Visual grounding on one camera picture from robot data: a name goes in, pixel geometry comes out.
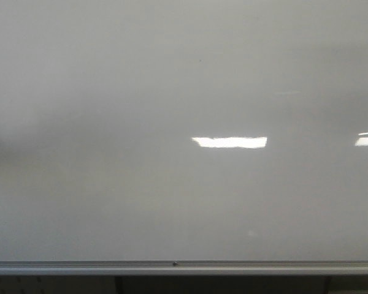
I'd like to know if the white whiteboard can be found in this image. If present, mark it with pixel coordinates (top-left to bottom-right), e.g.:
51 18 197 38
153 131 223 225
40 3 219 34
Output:
0 1 368 262

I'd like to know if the grey aluminium marker tray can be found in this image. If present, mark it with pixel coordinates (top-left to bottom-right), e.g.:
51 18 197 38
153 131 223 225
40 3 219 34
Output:
0 260 368 276

